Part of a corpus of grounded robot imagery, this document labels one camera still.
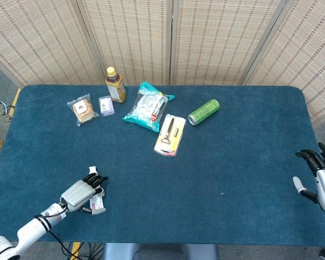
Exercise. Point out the blue table cloth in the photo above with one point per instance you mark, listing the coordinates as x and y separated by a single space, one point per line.
178 189

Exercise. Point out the green drink can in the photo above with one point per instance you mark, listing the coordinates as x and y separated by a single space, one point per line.
204 111

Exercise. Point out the yellow-capped tea bottle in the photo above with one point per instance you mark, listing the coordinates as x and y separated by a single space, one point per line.
116 89

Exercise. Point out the small purple box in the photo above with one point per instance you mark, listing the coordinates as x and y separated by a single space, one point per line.
107 106

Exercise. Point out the teal snack bag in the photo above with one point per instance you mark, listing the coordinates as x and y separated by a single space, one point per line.
146 108

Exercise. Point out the yellow razor blister pack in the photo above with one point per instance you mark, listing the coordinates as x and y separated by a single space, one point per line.
169 135

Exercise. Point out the wrapped sandwich packet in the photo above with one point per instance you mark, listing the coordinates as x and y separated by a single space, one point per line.
82 109

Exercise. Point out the floral white toothpaste tube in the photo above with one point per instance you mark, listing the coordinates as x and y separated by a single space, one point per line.
97 203

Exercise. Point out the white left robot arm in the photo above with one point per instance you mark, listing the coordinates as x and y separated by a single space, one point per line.
29 233

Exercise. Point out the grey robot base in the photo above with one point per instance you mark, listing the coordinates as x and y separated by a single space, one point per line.
162 252

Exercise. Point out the bamboo folding screen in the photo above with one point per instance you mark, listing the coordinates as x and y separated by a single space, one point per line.
216 40

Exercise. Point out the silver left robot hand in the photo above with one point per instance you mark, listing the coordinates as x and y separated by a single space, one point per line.
77 195

